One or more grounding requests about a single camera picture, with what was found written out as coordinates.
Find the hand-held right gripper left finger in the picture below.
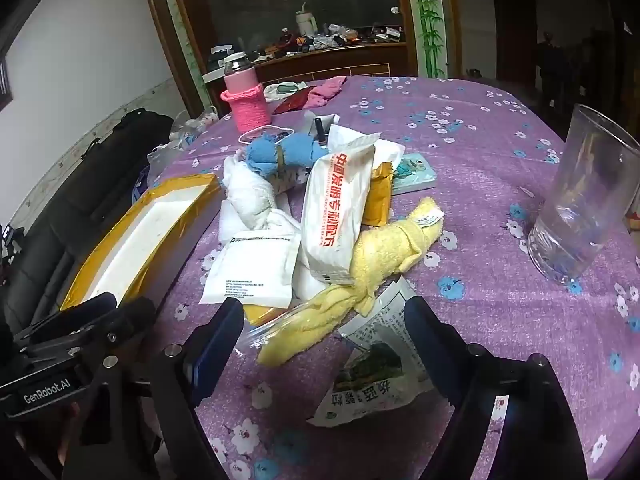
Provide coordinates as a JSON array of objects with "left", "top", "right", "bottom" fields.
[{"left": 150, "top": 297, "right": 246, "bottom": 480}]

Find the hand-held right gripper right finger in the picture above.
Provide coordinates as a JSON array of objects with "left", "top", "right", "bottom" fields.
[{"left": 404, "top": 296, "right": 590, "bottom": 480}]

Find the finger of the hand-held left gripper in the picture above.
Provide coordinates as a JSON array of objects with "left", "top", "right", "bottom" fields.
[
  {"left": 75, "top": 296, "right": 157, "bottom": 361},
  {"left": 12, "top": 292, "right": 119, "bottom": 346}
]

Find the yellow towel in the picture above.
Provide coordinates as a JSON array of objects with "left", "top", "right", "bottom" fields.
[{"left": 256, "top": 196, "right": 446, "bottom": 367}]

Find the yellow plastic bag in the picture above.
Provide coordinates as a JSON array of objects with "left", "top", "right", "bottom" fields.
[{"left": 60, "top": 174, "right": 223, "bottom": 311}]

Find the white towel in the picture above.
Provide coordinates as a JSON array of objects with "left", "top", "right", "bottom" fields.
[{"left": 221, "top": 156, "right": 301, "bottom": 233}]

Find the amber zip bag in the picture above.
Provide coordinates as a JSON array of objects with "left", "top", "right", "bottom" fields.
[{"left": 360, "top": 161, "right": 396, "bottom": 227}]

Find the white tissue packet red print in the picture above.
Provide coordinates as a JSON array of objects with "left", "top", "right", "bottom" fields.
[{"left": 300, "top": 132, "right": 376, "bottom": 286}]

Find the blue towel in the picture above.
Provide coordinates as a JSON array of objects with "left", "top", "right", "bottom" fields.
[{"left": 245, "top": 132, "right": 328, "bottom": 176}]

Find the clear plastic wrapper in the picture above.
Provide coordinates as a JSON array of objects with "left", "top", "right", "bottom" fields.
[{"left": 242, "top": 304, "right": 321, "bottom": 352}]

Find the printed newspaper bag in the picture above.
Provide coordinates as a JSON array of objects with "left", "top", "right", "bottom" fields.
[{"left": 306, "top": 277, "right": 436, "bottom": 428}]

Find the white flat paper packet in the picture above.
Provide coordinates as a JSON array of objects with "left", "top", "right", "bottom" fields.
[{"left": 199, "top": 234, "right": 301, "bottom": 308}]

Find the black sofa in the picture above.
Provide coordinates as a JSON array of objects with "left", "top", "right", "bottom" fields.
[{"left": 0, "top": 109, "right": 176, "bottom": 336}]

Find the teal card packet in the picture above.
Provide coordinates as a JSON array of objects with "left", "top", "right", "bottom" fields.
[{"left": 392, "top": 152, "right": 437, "bottom": 196}]

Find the purple floral tablecloth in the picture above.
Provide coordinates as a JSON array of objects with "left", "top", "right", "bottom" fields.
[{"left": 135, "top": 75, "right": 640, "bottom": 480}]

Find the clear plastic cup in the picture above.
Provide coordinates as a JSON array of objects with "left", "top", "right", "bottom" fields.
[{"left": 527, "top": 103, "right": 640, "bottom": 286}]

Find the pile of plastic bags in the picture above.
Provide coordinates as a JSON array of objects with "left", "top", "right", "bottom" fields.
[{"left": 145, "top": 107, "right": 221, "bottom": 161}]

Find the white torn paper packet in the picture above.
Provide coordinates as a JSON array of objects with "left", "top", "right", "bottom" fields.
[{"left": 327, "top": 124, "right": 407, "bottom": 171}]

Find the pink bottle with knitted sleeve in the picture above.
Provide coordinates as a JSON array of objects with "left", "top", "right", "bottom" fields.
[{"left": 220, "top": 52, "right": 272, "bottom": 133}]

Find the dark red pouch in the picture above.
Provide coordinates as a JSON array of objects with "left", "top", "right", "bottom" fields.
[{"left": 272, "top": 87, "right": 316, "bottom": 115}]

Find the white green cloth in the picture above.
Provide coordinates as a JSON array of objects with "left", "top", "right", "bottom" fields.
[{"left": 262, "top": 81, "right": 308, "bottom": 101}]

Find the pink cloth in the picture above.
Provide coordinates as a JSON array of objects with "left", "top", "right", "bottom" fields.
[{"left": 302, "top": 76, "right": 348, "bottom": 109}]

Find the wooden cabinet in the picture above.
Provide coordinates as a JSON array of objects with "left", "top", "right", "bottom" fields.
[{"left": 140, "top": 0, "right": 461, "bottom": 116}]

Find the clutter on cabinet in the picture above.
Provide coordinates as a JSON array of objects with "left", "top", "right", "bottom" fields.
[{"left": 210, "top": 22, "right": 403, "bottom": 68}]

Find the dark wooden door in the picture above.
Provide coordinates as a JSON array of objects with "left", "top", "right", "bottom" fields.
[{"left": 492, "top": 0, "right": 538, "bottom": 86}]

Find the white kettle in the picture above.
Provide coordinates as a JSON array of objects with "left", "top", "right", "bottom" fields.
[{"left": 295, "top": 10, "right": 318, "bottom": 37}]

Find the bamboo painted panel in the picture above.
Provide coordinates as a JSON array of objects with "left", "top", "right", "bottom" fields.
[{"left": 402, "top": 0, "right": 448, "bottom": 80}]

